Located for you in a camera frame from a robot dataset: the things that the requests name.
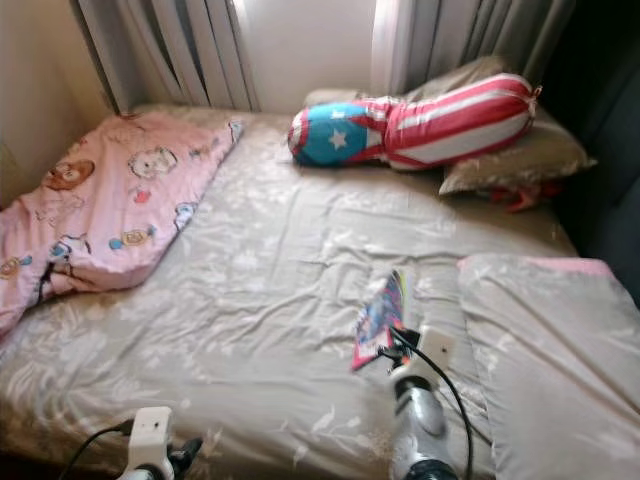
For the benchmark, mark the colourful picture book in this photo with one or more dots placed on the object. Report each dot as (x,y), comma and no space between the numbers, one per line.
(375,320)

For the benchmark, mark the grey floral bed sheet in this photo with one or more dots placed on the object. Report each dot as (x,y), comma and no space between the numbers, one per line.
(280,300)

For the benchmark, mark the red cloth item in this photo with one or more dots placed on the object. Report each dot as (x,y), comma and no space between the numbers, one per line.
(525,196)

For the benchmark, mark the blue star red striped bolster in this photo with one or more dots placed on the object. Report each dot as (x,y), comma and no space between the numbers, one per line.
(440,122)

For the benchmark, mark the pink cartoon print blanket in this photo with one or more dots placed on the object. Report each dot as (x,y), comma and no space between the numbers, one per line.
(110,210)

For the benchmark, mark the grey pleated curtain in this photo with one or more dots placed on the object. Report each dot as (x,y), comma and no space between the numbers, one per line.
(170,50)
(470,40)

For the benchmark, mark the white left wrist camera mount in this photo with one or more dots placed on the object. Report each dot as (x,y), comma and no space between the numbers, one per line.
(150,438)

